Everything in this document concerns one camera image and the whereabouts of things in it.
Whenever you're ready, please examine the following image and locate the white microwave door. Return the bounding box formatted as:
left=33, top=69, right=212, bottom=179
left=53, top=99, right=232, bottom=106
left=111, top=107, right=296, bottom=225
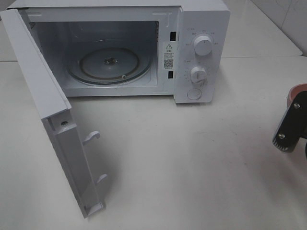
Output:
left=0, top=9, right=106, bottom=218

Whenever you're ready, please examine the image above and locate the round white door button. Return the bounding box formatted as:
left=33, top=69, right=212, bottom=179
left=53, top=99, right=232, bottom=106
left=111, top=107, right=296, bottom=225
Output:
left=187, top=89, right=201, bottom=100

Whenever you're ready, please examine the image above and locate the pink round plate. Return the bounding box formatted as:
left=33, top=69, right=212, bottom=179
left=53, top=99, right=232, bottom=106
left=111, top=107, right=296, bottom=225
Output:
left=287, top=83, right=307, bottom=107

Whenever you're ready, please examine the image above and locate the white timer knob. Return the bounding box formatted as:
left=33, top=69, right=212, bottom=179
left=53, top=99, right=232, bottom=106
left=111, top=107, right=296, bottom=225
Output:
left=190, top=66, right=208, bottom=84

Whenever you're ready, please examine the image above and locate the white microwave oven body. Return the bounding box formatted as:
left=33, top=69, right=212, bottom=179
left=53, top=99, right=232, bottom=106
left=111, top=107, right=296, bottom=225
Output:
left=7, top=0, right=230, bottom=103

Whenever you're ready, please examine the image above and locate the glass microwave turntable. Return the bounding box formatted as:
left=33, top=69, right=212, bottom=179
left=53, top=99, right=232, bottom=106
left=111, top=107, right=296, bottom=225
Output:
left=67, top=39, right=156, bottom=86

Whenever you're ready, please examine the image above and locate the upper white power knob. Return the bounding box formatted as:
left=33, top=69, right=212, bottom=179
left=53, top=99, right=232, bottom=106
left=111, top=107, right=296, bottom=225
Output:
left=193, top=34, right=213, bottom=56

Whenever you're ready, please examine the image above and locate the white warning label sticker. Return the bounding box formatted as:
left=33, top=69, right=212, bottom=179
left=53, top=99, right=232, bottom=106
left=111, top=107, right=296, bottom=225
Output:
left=162, top=42, right=176, bottom=69

